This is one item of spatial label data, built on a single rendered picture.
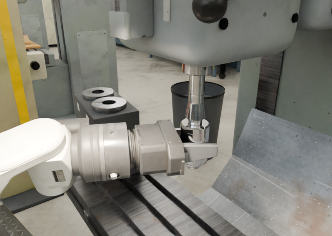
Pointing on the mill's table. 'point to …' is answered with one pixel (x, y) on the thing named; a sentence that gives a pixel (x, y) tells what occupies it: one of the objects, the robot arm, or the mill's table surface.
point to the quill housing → (221, 26)
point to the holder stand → (106, 110)
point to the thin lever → (222, 71)
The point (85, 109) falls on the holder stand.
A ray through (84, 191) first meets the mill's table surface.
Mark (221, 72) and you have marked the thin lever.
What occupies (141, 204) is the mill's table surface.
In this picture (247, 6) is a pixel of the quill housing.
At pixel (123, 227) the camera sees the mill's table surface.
